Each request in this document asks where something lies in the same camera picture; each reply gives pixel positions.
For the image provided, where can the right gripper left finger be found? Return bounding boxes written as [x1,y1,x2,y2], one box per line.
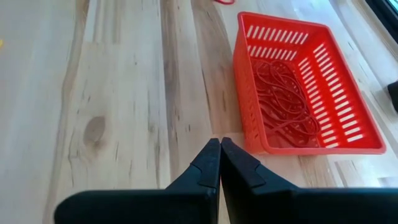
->
[53,138,221,224]

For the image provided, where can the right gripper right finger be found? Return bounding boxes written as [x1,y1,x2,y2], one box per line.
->
[221,137,398,224]

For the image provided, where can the red plastic basket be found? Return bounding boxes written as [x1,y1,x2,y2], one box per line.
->
[232,11,387,156]

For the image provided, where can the black clip top centre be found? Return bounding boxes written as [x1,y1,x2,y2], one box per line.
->
[387,80,398,113]

